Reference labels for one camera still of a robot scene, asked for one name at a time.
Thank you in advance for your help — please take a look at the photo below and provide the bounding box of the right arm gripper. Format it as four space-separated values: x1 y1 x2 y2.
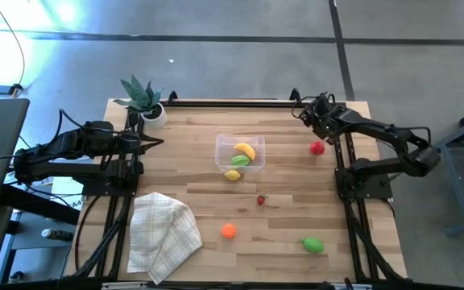
313 106 345 144

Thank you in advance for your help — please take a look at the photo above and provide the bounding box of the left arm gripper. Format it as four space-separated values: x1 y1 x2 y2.
112 130 165 157

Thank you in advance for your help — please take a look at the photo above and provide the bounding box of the red toy apple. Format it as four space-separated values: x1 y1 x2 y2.
309 140 326 156

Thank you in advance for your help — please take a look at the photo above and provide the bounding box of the clear plastic tupperware container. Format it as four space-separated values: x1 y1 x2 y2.
214 134 267 173

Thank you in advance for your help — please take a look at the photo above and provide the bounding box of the yellow toy banana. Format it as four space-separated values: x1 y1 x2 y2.
234 142 257 161

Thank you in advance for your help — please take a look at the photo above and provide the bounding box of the bright green toy pear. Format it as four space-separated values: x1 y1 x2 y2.
299 236 325 255

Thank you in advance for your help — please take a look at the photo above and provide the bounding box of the orange toy fruit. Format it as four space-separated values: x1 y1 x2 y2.
221 222 238 240

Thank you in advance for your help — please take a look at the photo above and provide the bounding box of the green plant in white pot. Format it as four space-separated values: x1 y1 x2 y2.
113 74 168 130

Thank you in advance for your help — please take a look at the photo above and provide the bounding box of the white checked cloth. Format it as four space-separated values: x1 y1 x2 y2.
126 192 204 286

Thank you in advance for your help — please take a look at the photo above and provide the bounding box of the white paper sheet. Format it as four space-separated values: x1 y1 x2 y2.
50 176 84 211

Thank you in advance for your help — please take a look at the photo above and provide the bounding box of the black side desk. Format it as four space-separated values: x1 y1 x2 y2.
0 183 81 290

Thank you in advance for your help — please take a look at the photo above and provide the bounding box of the dark bottle white cap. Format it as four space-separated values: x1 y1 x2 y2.
40 227 75 242

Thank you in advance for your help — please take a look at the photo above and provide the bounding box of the blue grey metal cart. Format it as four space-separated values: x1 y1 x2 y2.
435 100 464 238

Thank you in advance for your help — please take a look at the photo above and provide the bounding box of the white table edge clamp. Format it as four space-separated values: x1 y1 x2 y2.
327 283 373 290
101 281 148 290

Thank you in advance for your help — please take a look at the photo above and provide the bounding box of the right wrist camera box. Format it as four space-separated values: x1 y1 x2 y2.
298 96 324 122

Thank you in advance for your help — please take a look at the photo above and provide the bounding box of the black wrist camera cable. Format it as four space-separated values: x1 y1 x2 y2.
291 92 338 120

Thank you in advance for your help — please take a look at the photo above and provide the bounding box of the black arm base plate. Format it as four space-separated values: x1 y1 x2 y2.
334 166 403 200
81 176 139 197

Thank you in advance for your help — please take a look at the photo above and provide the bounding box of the black aluminium table frame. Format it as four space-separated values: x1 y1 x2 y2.
64 87 408 289

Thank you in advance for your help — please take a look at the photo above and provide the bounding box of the orange floor cable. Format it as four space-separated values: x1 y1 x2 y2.
0 0 27 88

